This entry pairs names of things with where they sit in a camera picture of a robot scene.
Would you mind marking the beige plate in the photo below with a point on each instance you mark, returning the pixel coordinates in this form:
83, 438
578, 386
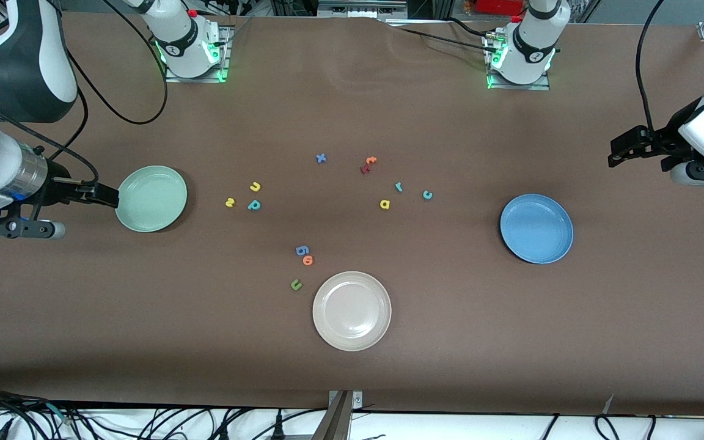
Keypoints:
352, 311

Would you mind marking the teal letter p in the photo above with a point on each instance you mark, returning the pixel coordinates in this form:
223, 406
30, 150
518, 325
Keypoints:
258, 204

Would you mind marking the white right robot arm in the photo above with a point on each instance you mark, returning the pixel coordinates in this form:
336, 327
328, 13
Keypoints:
16, 61

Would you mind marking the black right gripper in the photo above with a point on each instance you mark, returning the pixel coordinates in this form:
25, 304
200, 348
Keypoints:
58, 189

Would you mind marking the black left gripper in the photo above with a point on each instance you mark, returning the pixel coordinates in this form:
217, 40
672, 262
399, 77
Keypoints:
665, 139

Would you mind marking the black power plug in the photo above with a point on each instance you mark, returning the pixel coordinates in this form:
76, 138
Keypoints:
278, 425

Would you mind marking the brown table cover mat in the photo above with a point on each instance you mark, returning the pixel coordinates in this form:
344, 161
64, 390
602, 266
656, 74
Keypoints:
388, 366

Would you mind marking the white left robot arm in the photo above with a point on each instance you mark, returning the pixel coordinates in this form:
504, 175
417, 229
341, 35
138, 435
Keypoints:
532, 43

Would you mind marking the aluminium profile with bracket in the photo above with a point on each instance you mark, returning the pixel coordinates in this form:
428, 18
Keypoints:
337, 421

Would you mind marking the blue plate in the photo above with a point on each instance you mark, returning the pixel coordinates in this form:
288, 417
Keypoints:
536, 228

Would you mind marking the red box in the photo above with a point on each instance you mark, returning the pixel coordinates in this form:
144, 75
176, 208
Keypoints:
492, 6

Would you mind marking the grey power strip box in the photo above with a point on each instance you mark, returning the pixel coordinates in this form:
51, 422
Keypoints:
361, 8

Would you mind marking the yellow letter u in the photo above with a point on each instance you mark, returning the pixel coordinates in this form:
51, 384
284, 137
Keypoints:
257, 186

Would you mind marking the green letter u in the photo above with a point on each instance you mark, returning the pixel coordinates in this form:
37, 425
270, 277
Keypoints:
296, 286

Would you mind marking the green plate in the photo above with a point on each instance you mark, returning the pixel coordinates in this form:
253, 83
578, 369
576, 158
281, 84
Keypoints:
151, 198

